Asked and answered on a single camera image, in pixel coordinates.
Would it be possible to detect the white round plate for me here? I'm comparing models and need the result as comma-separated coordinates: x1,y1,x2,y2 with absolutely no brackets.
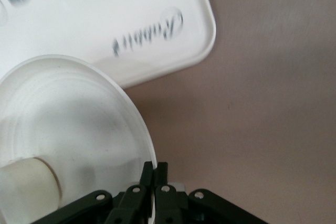
0,54,159,224

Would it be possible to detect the white half-round bun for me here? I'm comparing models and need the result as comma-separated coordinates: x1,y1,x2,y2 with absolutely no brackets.
0,157,64,212

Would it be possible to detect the white tray with bear print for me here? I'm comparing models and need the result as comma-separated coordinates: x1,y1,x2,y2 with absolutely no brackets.
0,0,217,89

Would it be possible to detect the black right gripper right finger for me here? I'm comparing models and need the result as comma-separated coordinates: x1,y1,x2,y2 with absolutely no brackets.
154,161,266,224

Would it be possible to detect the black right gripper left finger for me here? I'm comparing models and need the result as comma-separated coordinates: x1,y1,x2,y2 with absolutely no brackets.
28,161,154,224

